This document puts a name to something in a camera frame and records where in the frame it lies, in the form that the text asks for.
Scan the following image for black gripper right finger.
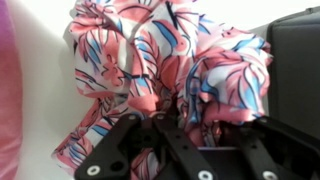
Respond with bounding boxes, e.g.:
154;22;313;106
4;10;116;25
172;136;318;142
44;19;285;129
219;116;320;180

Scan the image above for dark grey fabric box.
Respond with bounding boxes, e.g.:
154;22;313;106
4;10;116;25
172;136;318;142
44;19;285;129
252;6;320;139

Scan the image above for pink floral patterned cloth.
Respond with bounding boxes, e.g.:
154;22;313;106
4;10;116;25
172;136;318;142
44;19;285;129
52;0;271;174

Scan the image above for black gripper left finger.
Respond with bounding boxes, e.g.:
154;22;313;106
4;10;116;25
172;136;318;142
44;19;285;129
74;114;218;180

